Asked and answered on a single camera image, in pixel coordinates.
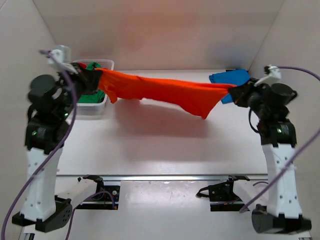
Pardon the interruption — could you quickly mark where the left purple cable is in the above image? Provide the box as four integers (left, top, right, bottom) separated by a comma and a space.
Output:
0, 49, 78, 240

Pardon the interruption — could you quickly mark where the green t shirt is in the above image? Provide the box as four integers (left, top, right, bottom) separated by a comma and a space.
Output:
78, 62, 105, 104

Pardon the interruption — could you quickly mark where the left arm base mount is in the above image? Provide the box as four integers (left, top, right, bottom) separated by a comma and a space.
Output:
77, 174, 121, 210

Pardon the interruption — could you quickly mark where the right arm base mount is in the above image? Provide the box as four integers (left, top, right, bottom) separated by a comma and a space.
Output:
195, 175, 250, 212

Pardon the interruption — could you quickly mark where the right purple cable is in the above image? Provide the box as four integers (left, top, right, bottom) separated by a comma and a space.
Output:
239, 65, 320, 214

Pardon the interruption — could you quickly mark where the orange t shirt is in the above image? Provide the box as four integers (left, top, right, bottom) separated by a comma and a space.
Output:
96, 68, 235, 119

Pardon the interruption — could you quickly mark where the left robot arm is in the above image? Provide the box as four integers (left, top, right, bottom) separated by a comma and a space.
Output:
12, 64, 103, 233

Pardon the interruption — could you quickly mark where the red t shirt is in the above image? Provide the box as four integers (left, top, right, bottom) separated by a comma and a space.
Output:
77, 62, 87, 69

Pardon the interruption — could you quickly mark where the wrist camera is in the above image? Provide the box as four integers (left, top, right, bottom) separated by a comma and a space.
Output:
49, 45, 78, 74
254, 65, 282, 87

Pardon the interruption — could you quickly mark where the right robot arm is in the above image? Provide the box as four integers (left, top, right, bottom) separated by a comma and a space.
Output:
228, 78, 312, 235

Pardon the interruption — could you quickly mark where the folded blue t shirt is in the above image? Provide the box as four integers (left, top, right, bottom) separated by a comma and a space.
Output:
208, 68, 252, 105

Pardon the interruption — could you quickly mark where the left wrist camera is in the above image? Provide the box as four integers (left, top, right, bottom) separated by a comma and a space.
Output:
49, 45, 78, 74

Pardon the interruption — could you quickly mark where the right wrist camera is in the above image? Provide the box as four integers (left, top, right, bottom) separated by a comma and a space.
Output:
254, 65, 282, 87

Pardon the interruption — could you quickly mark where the white plastic basket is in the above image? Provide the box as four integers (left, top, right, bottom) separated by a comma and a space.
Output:
73, 59, 115, 116

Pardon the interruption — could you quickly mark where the purple cable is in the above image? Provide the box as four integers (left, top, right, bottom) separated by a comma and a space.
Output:
0, 49, 78, 240
239, 65, 320, 214

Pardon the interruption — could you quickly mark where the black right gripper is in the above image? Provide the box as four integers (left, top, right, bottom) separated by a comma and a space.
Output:
227, 78, 269, 118

